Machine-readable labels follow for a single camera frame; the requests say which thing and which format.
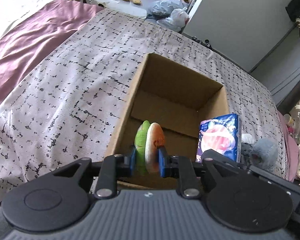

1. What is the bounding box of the blue grey garbage bag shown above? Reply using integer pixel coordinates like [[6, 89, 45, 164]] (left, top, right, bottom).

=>
[[148, 0, 188, 17]]

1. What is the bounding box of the blue tissue pack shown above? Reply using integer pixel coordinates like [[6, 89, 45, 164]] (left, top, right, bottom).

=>
[[196, 113, 242, 163]]

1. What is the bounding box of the white red plastic bag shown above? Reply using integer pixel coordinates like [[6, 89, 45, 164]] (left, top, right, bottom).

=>
[[157, 9, 190, 33]]

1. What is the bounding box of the right yellow slipper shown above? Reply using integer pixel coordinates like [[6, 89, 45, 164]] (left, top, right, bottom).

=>
[[130, 0, 142, 5]]

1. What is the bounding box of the white floor mat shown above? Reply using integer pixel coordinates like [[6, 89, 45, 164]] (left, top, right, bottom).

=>
[[90, 0, 147, 19]]

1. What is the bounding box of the grey blue plush toy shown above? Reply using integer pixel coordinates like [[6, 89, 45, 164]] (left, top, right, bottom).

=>
[[241, 134, 278, 173]]

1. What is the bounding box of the open brown cardboard box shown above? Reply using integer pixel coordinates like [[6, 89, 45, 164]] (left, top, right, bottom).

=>
[[104, 52, 231, 190]]

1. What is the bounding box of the patterned white bed cover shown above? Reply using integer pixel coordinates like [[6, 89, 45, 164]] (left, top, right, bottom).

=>
[[0, 9, 288, 203]]

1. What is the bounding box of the pink bed sheet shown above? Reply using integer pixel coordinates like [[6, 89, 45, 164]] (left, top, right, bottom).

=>
[[0, 0, 102, 104]]

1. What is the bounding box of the plush hamburger toy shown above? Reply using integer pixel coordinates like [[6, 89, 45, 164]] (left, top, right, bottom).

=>
[[134, 120, 165, 176]]

